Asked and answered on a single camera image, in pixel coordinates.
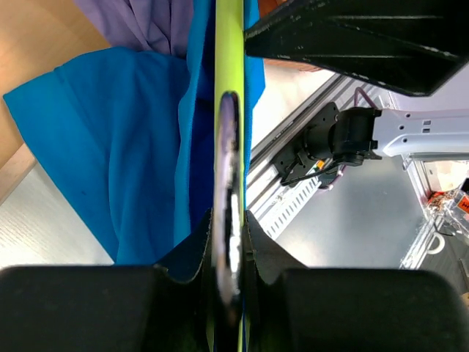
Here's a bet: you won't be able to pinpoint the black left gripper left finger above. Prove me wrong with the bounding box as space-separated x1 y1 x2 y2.
153 210 212 351

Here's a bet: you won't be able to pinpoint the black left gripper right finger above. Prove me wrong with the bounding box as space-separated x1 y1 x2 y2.
244 210 305 351

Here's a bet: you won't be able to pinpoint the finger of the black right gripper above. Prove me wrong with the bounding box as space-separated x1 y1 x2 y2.
244 0 468 96

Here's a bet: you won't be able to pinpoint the green plastic hanger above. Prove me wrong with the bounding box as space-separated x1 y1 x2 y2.
210 1 244 351

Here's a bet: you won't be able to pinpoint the blue t-shirt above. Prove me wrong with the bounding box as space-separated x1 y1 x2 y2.
2 0 267 283

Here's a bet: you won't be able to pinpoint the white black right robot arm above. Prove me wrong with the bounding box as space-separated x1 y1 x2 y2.
244 1 468 166

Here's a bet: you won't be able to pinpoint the purple t-shirt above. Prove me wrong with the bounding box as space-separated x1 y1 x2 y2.
75 0 193 58

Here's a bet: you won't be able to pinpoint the white slotted cable duct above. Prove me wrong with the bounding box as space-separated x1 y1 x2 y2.
258 178 334 241

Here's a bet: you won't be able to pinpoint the aluminium mounting rail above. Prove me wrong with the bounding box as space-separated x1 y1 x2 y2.
246 74 379 219

